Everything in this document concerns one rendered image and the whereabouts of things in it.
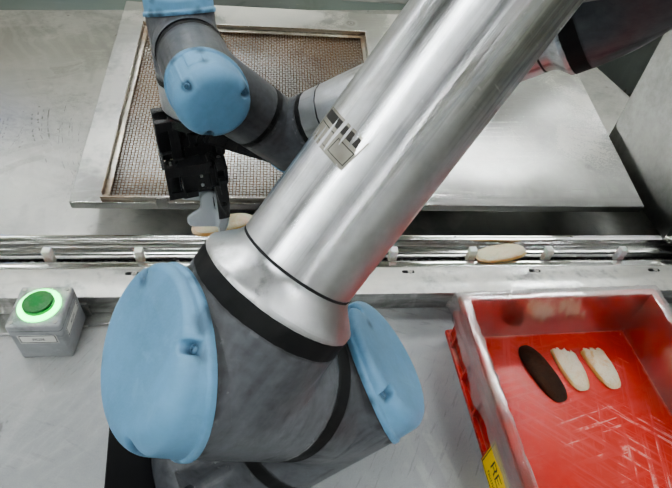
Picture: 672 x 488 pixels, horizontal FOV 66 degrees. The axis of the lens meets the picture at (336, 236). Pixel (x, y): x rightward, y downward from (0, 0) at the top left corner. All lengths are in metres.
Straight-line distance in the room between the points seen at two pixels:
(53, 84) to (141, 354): 1.18
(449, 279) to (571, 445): 0.29
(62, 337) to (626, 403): 0.81
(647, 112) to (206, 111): 0.90
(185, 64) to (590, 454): 0.70
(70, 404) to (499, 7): 0.70
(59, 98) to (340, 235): 1.16
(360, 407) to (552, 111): 0.96
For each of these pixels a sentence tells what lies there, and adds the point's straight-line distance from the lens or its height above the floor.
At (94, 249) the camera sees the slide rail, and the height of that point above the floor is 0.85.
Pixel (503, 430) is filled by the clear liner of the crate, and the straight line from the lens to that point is 0.69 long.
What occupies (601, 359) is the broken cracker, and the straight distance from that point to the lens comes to 0.92.
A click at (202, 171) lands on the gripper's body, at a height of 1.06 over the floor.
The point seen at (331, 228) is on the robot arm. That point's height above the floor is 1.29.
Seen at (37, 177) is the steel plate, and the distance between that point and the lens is 1.17.
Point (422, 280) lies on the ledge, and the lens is 0.87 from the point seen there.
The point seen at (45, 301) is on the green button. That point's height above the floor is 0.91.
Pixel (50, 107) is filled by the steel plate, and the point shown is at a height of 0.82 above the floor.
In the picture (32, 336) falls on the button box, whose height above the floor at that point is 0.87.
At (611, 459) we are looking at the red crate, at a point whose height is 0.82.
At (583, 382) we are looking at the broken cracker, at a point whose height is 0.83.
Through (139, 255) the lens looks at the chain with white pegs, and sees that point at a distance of 0.90.
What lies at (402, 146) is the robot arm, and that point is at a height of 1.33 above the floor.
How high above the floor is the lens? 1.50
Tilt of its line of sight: 45 degrees down
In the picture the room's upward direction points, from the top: 7 degrees clockwise
